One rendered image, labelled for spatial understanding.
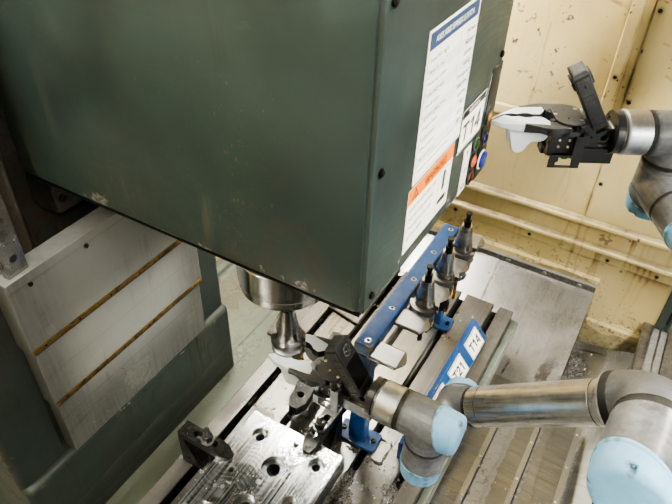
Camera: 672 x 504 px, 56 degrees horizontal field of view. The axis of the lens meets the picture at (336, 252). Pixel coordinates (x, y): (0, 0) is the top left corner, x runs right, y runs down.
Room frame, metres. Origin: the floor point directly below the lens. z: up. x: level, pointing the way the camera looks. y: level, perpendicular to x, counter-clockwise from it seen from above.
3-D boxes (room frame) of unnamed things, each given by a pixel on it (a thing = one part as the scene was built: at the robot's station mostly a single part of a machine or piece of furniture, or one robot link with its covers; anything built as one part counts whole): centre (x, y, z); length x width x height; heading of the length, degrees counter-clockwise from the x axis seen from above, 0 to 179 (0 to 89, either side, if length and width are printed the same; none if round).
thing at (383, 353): (0.83, -0.11, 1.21); 0.07 x 0.05 x 0.01; 61
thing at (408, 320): (0.93, -0.17, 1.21); 0.07 x 0.05 x 0.01; 61
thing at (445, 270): (1.07, -0.25, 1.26); 0.04 x 0.04 x 0.07
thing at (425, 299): (0.98, -0.19, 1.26); 0.04 x 0.04 x 0.07
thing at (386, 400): (0.68, -0.10, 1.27); 0.08 x 0.05 x 0.08; 151
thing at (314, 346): (0.80, 0.05, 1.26); 0.09 x 0.03 x 0.06; 47
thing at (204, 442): (0.77, 0.26, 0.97); 0.13 x 0.03 x 0.15; 61
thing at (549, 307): (1.35, -0.24, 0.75); 0.89 x 0.70 x 0.26; 61
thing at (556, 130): (0.92, -0.34, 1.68); 0.09 x 0.05 x 0.02; 90
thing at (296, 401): (1.01, 0.04, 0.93); 0.26 x 0.05 x 0.06; 156
